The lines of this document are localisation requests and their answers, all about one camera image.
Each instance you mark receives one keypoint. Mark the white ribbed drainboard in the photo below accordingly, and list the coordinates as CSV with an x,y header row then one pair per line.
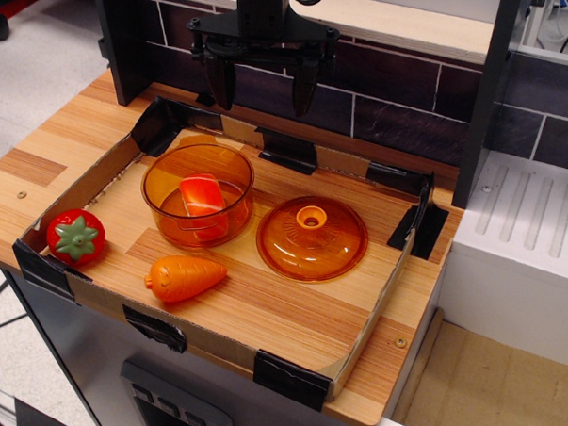
x,y
506,277

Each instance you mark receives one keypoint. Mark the grey toy oven front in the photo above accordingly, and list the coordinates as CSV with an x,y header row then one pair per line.
x,y
161,403

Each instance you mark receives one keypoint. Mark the orange transparent plastic pot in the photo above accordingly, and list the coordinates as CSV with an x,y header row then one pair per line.
x,y
198,154

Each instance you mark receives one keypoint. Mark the orange salmon sushi toy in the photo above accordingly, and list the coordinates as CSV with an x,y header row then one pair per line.
x,y
204,205

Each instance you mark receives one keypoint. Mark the cardboard fence with black tape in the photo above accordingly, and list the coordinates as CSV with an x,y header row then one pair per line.
x,y
312,342

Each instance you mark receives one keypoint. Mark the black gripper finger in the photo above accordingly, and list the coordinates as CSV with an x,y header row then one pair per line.
x,y
220,73
304,85

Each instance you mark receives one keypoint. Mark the orange transparent pot lid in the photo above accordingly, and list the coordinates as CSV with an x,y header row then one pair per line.
x,y
311,239

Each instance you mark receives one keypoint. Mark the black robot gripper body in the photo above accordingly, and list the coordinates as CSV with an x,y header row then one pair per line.
x,y
263,33

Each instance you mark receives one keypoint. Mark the red toy strawberry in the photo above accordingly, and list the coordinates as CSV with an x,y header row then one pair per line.
x,y
75,237

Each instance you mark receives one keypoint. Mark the orange toy carrot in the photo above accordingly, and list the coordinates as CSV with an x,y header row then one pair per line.
x,y
177,278

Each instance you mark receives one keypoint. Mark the dark grey shelf frame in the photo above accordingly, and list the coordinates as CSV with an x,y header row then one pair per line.
x,y
410,88

